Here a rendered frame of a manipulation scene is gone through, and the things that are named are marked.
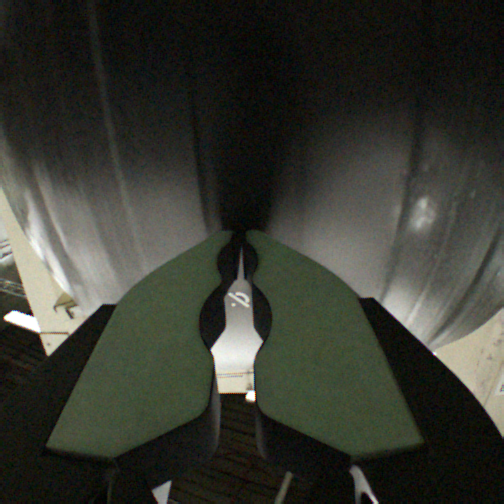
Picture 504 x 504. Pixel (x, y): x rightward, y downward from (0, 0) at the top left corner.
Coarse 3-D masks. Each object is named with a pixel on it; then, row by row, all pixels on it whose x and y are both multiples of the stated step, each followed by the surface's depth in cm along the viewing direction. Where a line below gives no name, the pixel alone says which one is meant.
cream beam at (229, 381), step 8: (224, 376) 76; (232, 376) 76; (240, 376) 76; (248, 376) 76; (224, 384) 77; (232, 384) 77; (240, 384) 77; (248, 384) 77; (224, 392) 78; (232, 392) 78
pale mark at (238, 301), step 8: (232, 288) 15; (240, 288) 16; (248, 288) 16; (232, 296) 16; (240, 296) 16; (248, 296) 16; (232, 304) 16; (240, 304) 16; (248, 304) 16; (232, 312) 17; (240, 312) 17; (248, 312) 17
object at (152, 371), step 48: (240, 240) 14; (144, 288) 10; (192, 288) 9; (144, 336) 8; (192, 336) 8; (96, 384) 7; (144, 384) 7; (192, 384) 7; (96, 432) 6; (144, 432) 6; (192, 432) 7
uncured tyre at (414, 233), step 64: (0, 0) 10; (64, 0) 10; (128, 0) 10; (192, 0) 10; (256, 0) 10; (320, 0) 10; (384, 0) 10; (448, 0) 10; (0, 64) 11; (64, 64) 10; (128, 64) 10; (192, 64) 10; (256, 64) 10; (320, 64) 10; (384, 64) 10; (448, 64) 10; (0, 128) 13; (64, 128) 11; (128, 128) 11; (192, 128) 11; (256, 128) 11; (320, 128) 11; (384, 128) 11; (448, 128) 11; (64, 192) 13; (128, 192) 13; (192, 192) 13; (256, 192) 13; (320, 192) 13; (384, 192) 13; (448, 192) 13; (64, 256) 15; (128, 256) 14; (320, 256) 14; (384, 256) 14; (448, 256) 15; (448, 320) 18
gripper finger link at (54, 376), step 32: (96, 320) 9; (64, 352) 8; (32, 384) 7; (64, 384) 7; (0, 416) 6; (32, 416) 6; (0, 448) 6; (32, 448) 6; (0, 480) 5; (32, 480) 5; (64, 480) 5; (96, 480) 5
